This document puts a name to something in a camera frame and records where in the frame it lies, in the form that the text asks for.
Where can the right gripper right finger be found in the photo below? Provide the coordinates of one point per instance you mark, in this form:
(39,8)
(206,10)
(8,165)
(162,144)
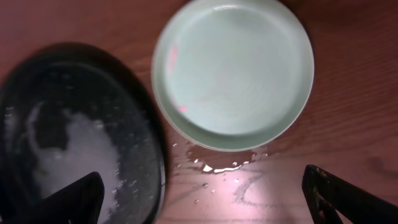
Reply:
(328,195)

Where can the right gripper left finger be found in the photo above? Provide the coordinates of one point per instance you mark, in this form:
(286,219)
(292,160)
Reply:
(77,203)

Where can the mint plate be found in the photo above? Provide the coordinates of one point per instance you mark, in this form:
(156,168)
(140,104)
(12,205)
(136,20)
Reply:
(230,115)
(228,37)

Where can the round black tray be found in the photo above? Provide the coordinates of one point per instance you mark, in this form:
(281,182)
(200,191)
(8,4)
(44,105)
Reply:
(70,109)

